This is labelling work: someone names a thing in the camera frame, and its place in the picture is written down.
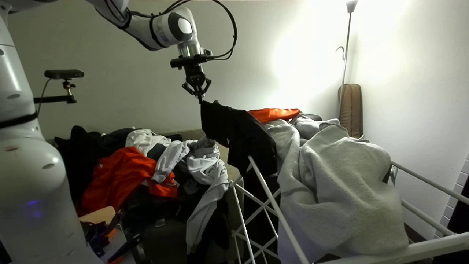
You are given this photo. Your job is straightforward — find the white clothes drying rack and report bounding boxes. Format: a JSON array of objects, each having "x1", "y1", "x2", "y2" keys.
[{"x1": 232, "y1": 154, "x2": 469, "y2": 264}]

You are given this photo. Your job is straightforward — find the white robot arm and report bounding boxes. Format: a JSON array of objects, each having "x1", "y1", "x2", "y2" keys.
[{"x1": 0, "y1": 0, "x2": 203, "y2": 264}]

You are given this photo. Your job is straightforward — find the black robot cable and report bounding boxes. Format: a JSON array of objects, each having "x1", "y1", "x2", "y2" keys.
[{"x1": 159, "y1": 0, "x2": 238, "y2": 63}]

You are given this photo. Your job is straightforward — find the black shirt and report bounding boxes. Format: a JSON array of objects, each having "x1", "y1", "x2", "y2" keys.
[{"x1": 199, "y1": 101, "x2": 276, "y2": 196}]

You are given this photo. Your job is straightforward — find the white shirt on couch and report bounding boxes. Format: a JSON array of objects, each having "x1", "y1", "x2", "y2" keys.
[{"x1": 124, "y1": 129, "x2": 228, "y2": 254}]

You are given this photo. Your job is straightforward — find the grey sweatshirt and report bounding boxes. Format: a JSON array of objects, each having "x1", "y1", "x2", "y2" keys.
[{"x1": 266, "y1": 120, "x2": 407, "y2": 264}]

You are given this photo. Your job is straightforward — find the black clothes on couch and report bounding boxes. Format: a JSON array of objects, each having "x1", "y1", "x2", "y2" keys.
[{"x1": 52, "y1": 126, "x2": 133, "y2": 204}]

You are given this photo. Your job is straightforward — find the orange shirt on couch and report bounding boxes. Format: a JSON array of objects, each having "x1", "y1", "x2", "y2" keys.
[{"x1": 79, "y1": 147, "x2": 177, "y2": 216}]

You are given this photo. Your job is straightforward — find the white floor lamp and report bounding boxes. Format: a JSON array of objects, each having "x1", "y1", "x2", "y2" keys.
[{"x1": 337, "y1": 0, "x2": 359, "y2": 86}]

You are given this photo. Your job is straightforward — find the orange shirt on rack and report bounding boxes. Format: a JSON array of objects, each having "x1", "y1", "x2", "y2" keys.
[{"x1": 249, "y1": 107, "x2": 300, "y2": 123}]

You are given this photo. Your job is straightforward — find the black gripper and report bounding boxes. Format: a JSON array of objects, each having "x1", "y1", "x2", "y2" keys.
[{"x1": 181, "y1": 64, "x2": 210, "y2": 98}]

